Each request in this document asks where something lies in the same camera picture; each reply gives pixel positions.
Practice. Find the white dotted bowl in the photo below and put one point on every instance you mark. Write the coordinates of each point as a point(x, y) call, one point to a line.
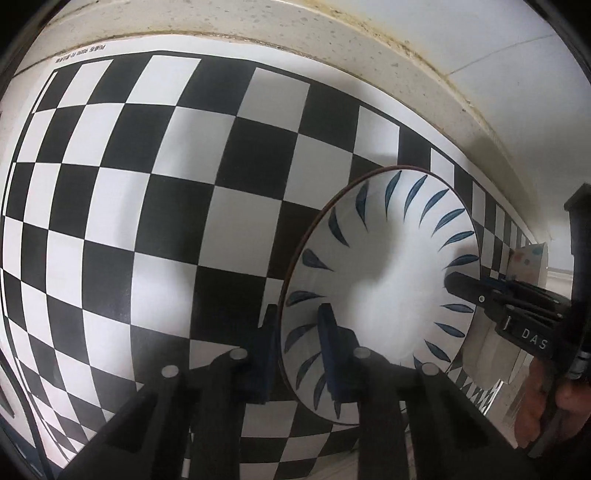
point(528, 261)

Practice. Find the white bowl blue leaf pattern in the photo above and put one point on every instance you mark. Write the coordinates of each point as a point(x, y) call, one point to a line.
point(397, 272)

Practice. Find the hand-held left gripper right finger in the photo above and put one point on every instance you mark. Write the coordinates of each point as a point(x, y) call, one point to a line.
point(330, 355)

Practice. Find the person's right hand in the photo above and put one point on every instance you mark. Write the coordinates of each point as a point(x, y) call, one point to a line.
point(572, 399)

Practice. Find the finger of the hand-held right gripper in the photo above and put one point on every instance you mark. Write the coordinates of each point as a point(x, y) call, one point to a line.
point(466, 290)
point(531, 290)

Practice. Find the black and white checkered mat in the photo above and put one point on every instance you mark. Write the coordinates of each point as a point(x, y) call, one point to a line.
point(161, 207)

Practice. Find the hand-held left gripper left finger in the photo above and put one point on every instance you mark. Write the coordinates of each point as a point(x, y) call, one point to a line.
point(266, 355)

